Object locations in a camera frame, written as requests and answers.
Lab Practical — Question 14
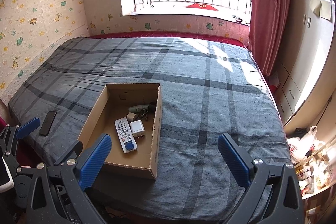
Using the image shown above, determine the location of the white usb charger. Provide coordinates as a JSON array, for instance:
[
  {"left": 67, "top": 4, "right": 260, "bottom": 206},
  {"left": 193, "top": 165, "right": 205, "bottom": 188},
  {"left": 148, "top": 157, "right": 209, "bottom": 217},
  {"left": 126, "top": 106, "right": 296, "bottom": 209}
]
[{"left": 129, "top": 120, "right": 145, "bottom": 138}]

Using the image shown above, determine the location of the white plastic bag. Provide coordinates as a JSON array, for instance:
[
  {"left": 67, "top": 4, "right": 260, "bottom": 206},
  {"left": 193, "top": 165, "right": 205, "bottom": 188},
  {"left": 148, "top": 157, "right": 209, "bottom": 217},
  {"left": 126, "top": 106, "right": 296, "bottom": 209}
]
[{"left": 287, "top": 126, "right": 326, "bottom": 164}]

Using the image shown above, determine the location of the black smartphone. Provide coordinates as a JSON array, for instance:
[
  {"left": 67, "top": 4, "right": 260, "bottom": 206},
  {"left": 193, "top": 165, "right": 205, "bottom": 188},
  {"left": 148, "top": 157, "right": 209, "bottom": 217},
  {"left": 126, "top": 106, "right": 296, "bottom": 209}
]
[{"left": 39, "top": 110, "right": 57, "bottom": 136}]

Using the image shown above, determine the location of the white remote control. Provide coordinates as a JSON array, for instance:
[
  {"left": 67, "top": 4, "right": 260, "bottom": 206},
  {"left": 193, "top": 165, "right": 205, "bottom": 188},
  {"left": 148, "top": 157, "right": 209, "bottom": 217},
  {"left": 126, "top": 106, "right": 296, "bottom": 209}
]
[{"left": 114, "top": 117, "right": 138, "bottom": 153}]

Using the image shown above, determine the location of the black key bunch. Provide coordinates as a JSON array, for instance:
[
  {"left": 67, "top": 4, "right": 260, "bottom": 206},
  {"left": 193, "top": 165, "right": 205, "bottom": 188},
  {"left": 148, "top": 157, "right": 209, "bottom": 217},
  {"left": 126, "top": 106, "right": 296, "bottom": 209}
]
[{"left": 139, "top": 111, "right": 148, "bottom": 121}]

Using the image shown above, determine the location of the green handheld mini fan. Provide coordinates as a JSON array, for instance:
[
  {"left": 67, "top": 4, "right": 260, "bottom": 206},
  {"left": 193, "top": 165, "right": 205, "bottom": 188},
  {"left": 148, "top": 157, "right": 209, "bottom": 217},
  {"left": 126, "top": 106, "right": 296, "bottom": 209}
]
[{"left": 128, "top": 103, "right": 156, "bottom": 113}]

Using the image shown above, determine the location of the blue round key fob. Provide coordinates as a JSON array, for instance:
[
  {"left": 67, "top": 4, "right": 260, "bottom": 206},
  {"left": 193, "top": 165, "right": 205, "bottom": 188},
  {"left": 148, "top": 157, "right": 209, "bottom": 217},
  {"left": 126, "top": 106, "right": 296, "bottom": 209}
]
[{"left": 125, "top": 141, "right": 134, "bottom": 151}]

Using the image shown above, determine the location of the white wardrobe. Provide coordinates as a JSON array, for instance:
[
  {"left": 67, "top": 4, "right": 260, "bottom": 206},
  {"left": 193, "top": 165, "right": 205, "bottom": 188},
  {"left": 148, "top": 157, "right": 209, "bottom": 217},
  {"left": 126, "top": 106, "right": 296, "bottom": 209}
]
[{"left": 276, "top": 0, "right": 335, "bottom": 124}]

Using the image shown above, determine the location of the beige plug adapter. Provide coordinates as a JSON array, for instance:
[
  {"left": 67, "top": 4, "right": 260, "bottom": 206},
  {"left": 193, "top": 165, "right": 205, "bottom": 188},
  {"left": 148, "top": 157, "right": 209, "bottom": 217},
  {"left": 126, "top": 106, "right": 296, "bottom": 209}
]
[{"left": 126, "top": 112, "right": 138, "bottom": 122}]

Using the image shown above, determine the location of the brown cardboard box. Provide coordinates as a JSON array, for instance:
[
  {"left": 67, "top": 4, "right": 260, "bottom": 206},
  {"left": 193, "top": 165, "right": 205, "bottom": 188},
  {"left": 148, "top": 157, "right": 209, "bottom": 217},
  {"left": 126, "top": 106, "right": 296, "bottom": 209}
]
[{"left": 78, "top": 83, "right": 162, "bottom": 180}]

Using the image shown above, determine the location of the red curtain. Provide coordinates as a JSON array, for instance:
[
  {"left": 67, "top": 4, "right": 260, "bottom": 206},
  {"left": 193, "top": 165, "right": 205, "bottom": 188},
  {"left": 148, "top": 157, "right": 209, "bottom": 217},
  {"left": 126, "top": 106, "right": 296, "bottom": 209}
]
[{"left": 249, "top": 0, "right": 290, "bottom": 77}]

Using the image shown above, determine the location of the cluttered wooden shelf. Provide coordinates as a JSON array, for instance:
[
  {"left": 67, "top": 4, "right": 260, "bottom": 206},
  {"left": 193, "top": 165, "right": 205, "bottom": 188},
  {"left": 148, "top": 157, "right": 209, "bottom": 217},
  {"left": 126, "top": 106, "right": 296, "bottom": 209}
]
[{"left": 284, "top": 97, "right": 336, "bottom": 224}]

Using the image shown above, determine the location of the grey plaid bed sheet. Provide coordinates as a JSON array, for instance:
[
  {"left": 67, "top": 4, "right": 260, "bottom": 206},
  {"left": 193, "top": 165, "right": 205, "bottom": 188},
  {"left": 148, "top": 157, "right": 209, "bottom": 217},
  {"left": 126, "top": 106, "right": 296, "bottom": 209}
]
[{"left": 8, "top": 38, "right": 290, "bottom": 223}]

